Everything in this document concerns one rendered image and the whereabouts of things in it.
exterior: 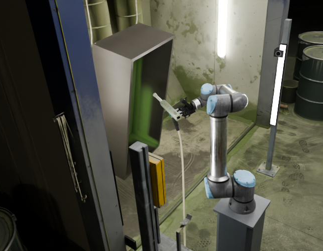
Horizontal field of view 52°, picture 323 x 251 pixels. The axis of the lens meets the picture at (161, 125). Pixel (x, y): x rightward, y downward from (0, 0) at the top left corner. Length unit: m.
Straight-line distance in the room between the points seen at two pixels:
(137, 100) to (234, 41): 1.64
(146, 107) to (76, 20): 1.78
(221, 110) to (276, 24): 2.19
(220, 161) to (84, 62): 1.08
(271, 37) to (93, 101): 2.78
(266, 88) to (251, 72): 0.28
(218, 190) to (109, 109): 1.05
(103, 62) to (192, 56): 2.42
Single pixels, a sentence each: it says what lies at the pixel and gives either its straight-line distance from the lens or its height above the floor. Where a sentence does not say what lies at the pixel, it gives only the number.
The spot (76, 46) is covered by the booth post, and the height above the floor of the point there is 1.94.
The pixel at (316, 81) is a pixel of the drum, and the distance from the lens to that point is 4.66.
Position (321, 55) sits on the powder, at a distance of 4.75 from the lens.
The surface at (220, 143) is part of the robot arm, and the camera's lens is 2.15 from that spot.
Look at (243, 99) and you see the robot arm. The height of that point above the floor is 1.46.
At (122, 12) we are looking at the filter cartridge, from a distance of 4.16.
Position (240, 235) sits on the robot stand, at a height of 0.50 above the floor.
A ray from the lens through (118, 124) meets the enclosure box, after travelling 2.68.
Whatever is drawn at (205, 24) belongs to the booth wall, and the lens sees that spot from 4.50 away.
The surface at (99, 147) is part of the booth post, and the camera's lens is 1.91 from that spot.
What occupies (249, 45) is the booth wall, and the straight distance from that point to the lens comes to 4.28.
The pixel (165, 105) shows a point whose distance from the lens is 2.70.
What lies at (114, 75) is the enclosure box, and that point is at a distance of 2.47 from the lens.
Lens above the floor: 2.41
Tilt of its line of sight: 31 degrees down
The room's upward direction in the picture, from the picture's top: 4 degrees counter-clockwise
